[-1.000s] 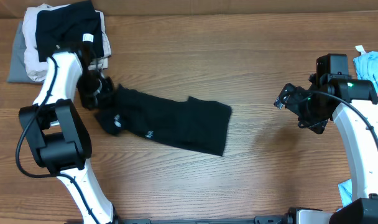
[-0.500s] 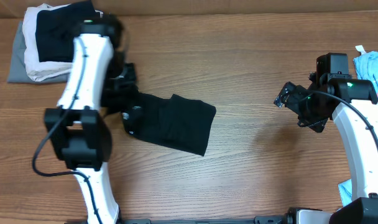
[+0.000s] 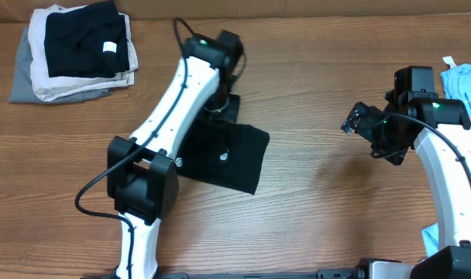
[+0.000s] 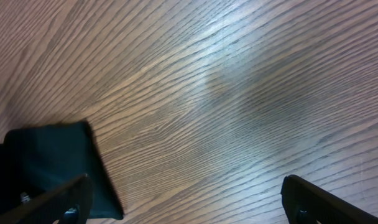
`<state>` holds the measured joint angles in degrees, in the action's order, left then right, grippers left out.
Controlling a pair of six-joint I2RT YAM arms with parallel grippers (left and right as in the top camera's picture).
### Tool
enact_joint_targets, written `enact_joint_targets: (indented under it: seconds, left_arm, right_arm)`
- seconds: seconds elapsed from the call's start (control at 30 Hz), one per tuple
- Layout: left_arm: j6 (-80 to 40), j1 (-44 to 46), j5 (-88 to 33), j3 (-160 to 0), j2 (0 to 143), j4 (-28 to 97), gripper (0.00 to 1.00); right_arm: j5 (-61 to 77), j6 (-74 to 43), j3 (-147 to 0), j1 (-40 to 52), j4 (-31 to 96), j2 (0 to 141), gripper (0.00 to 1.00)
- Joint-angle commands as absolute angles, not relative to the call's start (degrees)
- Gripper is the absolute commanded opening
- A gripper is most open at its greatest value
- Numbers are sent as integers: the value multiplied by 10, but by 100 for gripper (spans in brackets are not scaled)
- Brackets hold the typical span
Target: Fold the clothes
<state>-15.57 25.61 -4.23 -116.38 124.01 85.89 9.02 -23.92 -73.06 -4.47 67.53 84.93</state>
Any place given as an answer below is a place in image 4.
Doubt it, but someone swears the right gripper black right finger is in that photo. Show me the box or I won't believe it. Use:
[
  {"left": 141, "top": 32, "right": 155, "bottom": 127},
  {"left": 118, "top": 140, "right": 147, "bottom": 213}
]
[{"left": 280, "top": 175, "right": 378, "bottom": 224}]

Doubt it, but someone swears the black Sydrogen t-shirt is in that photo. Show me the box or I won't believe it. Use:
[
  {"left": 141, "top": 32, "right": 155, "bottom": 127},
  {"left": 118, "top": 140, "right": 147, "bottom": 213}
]
[{"left": 0, "top": 121, "right": 124, "bottom": 220}]

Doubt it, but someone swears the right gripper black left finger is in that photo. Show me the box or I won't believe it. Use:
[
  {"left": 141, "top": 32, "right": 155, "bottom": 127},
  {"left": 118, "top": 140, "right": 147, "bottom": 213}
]
[{"left": 0, "top": 174, "right": 93, "bottom": 224}]

